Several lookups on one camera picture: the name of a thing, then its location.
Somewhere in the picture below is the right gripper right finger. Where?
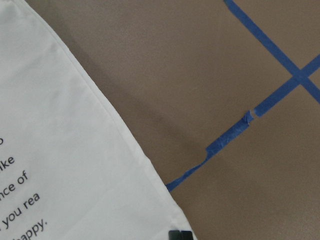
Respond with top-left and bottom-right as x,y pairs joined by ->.
181,230 -> 194,240

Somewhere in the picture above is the white long-sleeve printed shirt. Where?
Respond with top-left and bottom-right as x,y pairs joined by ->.
0,0 -> 196,240

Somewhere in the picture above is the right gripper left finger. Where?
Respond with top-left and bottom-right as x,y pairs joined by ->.
168,230 -> 182,240

